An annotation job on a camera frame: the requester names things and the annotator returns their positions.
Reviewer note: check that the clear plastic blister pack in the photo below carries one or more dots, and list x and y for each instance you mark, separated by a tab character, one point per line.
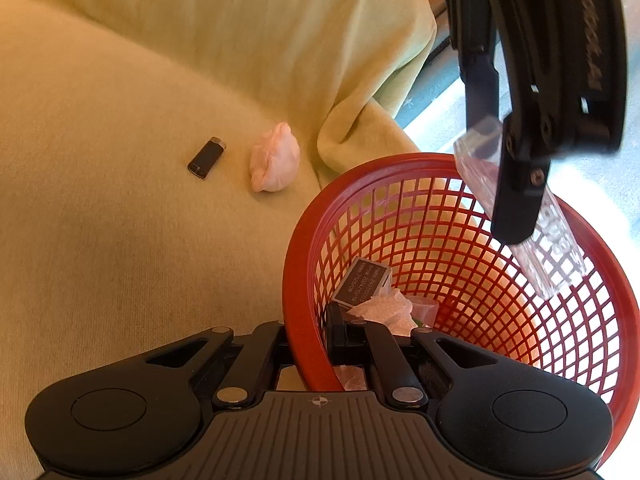
555	255

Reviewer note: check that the dark box with white print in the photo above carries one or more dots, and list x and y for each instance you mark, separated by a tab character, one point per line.
362	280

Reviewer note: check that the red plastic mesh basket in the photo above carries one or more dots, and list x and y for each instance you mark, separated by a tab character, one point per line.
300	270

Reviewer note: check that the yellow-green blanket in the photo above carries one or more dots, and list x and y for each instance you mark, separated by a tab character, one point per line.
125	260

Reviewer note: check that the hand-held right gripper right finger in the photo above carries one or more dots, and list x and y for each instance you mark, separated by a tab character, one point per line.
336	335

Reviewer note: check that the black lighter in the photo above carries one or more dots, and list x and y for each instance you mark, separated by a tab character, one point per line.
206	157

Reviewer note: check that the light blue starred curtain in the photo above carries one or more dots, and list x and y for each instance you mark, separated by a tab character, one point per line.
435	125

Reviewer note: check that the pink dumpling toy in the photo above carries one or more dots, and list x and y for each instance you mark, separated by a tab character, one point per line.
275	160

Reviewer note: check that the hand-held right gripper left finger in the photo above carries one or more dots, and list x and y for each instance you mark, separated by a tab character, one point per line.
275	345

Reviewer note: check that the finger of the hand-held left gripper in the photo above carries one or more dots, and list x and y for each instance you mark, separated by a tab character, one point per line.
520	200
480	90

